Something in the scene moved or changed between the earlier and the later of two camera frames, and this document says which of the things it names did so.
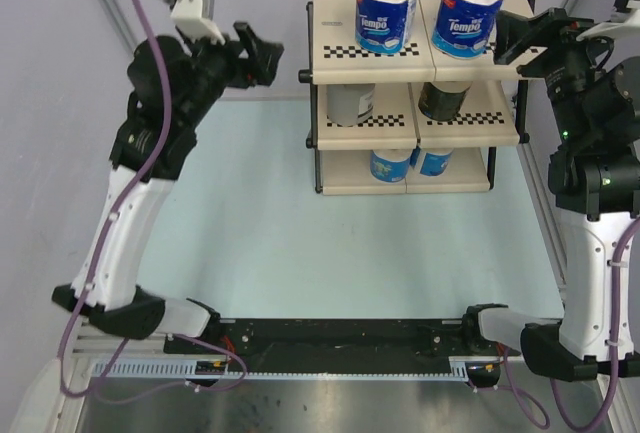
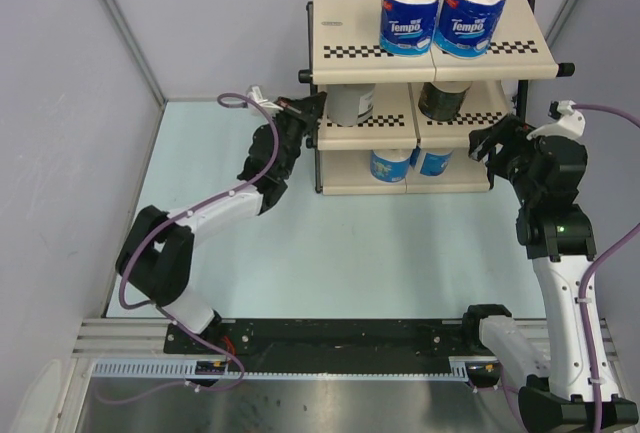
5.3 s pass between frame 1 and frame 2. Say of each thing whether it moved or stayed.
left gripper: moved
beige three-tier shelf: stayed
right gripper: moved
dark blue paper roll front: stayed
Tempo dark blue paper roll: moved
